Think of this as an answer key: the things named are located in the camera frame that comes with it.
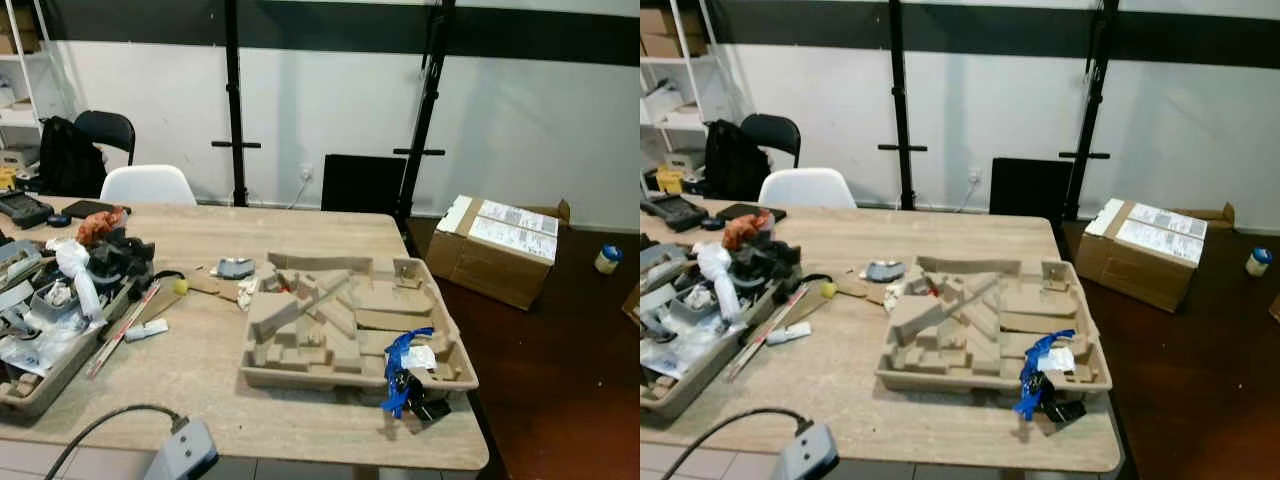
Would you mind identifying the small grey box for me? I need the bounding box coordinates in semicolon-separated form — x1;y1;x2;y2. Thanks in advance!
668;285;723;323
30;280;86;316

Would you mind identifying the small black device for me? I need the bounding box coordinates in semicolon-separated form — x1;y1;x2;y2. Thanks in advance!
395;375;453;423
1035;380;1088;426

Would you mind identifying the black keypad device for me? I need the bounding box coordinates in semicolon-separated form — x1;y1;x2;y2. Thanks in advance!
0;192;56;229
640;195;706;233

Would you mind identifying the black flat panel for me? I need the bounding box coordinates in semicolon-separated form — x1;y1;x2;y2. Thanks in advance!
320;153;409;216
990;157;1073;223

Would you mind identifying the beige pulp packaging tray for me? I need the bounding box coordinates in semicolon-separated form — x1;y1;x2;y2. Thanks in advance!
876;256;1113;396
238;252;479;393

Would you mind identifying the small brown storage box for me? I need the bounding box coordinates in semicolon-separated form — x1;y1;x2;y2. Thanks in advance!
640;8;706;59
0;5;41;56

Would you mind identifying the red white stick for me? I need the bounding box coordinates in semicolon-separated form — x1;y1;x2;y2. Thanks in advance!
85;280;163;381
725;283;808;383

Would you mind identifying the blue strap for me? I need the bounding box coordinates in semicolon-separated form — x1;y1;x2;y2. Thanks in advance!
380;327;437;419
1013;330;1076;421

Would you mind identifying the orange red plush item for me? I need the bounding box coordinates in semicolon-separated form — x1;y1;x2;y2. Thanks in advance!
75;207;129;248
722;210;773;251

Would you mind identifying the clear plastic bag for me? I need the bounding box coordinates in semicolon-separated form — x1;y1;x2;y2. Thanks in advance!
0;320;86;376
640;325;726;379

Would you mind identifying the white plastic chair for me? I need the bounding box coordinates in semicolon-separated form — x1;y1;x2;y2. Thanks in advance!
98;165;198;208
757;168;858;210

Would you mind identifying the black stand pole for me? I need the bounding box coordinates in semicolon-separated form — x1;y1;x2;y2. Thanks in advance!
877;0;929;211
210;0;263;208
393;0;456;226
1060;0;1119;223

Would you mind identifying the white shelf unit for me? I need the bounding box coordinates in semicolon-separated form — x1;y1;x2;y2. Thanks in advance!
640;0;746;201
0;0;76;201

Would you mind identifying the black gadget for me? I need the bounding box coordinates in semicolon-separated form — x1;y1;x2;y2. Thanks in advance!
88;228;156;291
735;235;803;293

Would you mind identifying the black backpack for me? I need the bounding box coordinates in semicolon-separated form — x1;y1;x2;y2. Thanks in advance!
703;120;771;201
35;116;108;198

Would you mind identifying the white plastic bag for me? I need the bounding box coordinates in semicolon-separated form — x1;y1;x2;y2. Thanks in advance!
695;243;746;323
47;238;106;321

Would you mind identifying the black tablet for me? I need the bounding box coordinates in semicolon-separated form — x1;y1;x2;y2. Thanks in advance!
715;203;788;226
60;198;131;221

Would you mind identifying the light wooden table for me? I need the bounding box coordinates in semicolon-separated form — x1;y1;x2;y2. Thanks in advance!
640;203;1123;474
0;200;491;473

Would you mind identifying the brown cardboard box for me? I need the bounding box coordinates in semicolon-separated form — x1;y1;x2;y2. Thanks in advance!
1075;198;1236;314
425;195;571;311

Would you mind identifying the cluttered cardboard tray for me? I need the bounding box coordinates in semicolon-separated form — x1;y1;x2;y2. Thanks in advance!
640;240;801;421
0;235;153;419

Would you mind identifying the black office chair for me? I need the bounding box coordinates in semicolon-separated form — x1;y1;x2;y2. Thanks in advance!
73;110;136;168
740;113;803;171

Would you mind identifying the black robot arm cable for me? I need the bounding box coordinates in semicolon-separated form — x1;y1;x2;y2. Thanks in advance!
660;407;809;480
42;403;186;480

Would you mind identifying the dark wooden table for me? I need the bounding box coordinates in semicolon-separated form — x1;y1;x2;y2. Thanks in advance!
405;215;641;480
1055;220;1280;480

